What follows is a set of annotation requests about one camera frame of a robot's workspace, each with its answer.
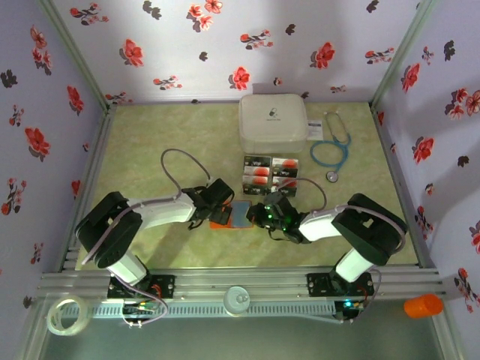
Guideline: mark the orange card holder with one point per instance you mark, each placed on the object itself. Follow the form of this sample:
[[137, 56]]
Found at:
[[240, 213]]

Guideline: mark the black credit card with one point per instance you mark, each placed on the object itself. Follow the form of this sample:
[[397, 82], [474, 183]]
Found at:
[[255, 190], [288, 192], [257, 161], [285, 173]]

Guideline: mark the red credit card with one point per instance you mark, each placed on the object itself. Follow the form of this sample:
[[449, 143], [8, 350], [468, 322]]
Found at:
[[258, 171], [287, 163], [283, 182], [257, 181]]

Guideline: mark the group of red-white boxes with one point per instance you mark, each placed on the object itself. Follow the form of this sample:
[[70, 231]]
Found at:
[[270, 174]]

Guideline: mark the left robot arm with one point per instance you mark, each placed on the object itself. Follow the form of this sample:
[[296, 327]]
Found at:
[[165, 212]]

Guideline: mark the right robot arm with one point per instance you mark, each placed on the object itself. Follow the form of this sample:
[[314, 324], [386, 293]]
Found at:
[[367, 232]]

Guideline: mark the white round cap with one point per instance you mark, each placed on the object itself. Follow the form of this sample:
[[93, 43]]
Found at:
[[236, 302]]

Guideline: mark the white medicine bag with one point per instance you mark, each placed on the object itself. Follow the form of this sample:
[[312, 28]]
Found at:
[[273, 123]]

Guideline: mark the white paper tag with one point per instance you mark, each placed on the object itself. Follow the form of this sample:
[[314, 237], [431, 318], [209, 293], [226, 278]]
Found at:
[[315, 129]]

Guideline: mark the blue stethoscope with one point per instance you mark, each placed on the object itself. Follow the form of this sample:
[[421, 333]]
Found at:
[[339, 140]]

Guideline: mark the controller circuit board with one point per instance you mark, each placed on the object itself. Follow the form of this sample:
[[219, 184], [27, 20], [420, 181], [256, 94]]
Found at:
[[140, 308], [350, 309]]

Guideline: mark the orange pill bottle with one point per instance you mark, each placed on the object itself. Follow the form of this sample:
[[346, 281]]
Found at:
[[423, 306]]

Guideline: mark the clear tape roll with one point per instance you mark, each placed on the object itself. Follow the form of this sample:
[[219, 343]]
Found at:
[[52, 322]]

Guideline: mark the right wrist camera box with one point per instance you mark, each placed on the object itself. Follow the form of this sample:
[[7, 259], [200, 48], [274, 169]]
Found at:
[[274, 197]]

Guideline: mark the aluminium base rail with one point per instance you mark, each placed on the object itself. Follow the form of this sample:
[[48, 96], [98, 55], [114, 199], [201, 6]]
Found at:
[[240, 279]]

